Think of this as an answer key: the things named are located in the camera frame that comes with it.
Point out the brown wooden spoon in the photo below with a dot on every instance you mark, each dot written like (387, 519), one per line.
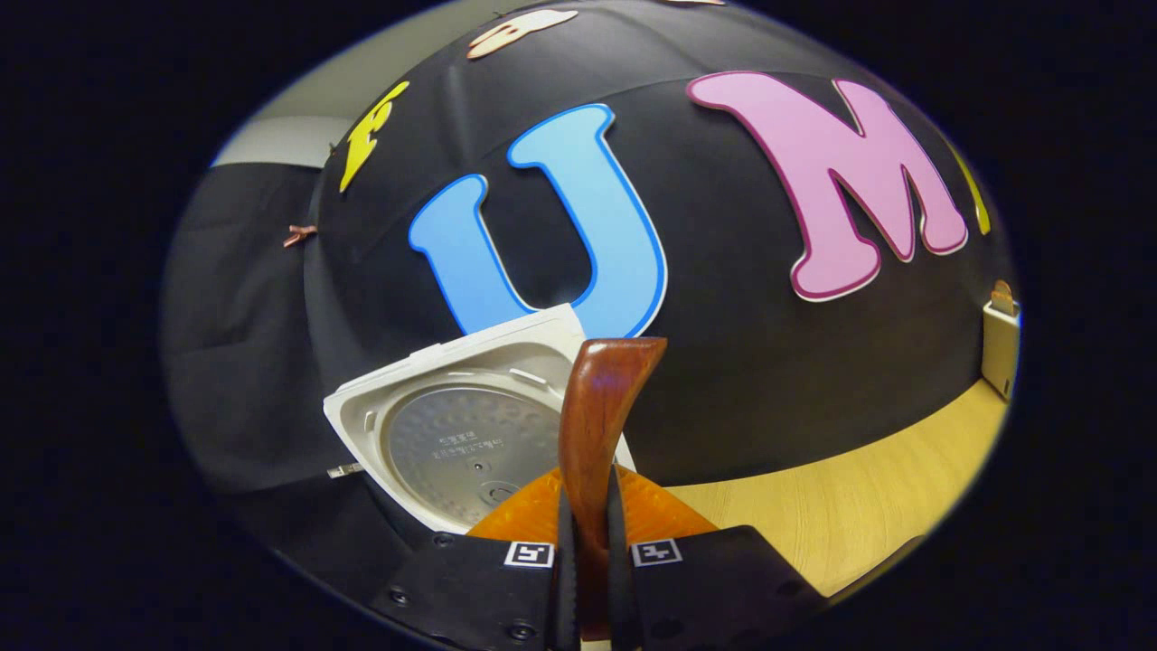
(601, 407)

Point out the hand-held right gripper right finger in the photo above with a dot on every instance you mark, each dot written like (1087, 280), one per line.
(622, 588)

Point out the white rice cooker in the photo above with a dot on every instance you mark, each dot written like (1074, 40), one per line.
(452, 443)

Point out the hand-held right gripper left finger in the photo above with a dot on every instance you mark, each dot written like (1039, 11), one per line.
(565, 588)

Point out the black backdrop cloth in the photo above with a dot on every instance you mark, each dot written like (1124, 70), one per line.
(741, 380)

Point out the brown bread slice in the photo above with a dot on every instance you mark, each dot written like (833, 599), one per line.
(1002, 298)

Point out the copper clip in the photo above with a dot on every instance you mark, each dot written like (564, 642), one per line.
(299, 235)

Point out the white toaster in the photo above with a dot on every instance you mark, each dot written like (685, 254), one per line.
(999, 353)

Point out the silver clip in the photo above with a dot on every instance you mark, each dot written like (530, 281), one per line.
(344, 470)

